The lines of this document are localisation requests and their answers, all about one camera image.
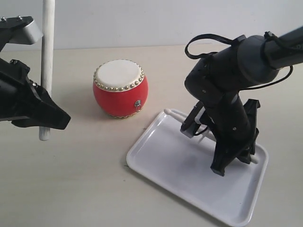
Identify white drumstick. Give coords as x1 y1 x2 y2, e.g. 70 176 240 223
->
163 108 259 164
38 0 56 142

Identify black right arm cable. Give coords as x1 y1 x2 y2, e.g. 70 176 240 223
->
184 30 294 92

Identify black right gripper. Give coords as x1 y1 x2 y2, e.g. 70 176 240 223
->
201 92 260 176

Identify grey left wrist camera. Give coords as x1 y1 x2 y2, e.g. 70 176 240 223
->
0 16 43 51

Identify small red drum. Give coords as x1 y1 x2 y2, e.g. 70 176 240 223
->
93 59 149 118

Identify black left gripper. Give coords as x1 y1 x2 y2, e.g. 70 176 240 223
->
0 59 71 130

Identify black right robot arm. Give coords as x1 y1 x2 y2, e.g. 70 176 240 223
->
180 28 303 176

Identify white plastic tray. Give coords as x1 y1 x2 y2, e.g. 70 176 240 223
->
126 109 269 227

